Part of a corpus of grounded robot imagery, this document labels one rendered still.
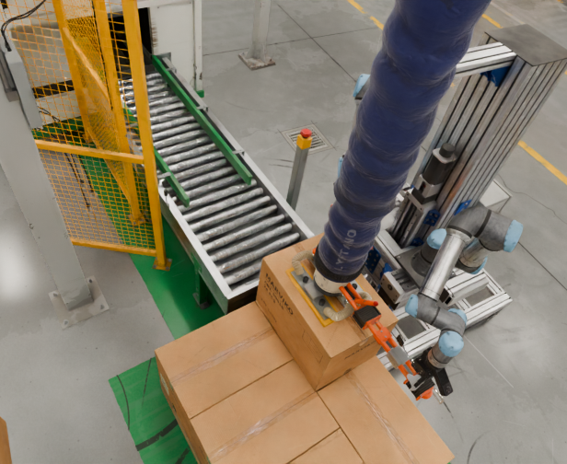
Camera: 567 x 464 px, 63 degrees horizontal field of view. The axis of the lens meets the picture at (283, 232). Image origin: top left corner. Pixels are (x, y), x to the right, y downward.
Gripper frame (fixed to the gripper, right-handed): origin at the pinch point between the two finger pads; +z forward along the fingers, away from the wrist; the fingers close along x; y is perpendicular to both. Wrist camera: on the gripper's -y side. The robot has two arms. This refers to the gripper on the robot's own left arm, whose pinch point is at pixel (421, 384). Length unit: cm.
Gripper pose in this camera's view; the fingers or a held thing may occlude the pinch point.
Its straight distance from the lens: 201.2
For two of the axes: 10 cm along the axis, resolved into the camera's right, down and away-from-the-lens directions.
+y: -5.2, -7.0, 4.9
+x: -8.5, 3.3, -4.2
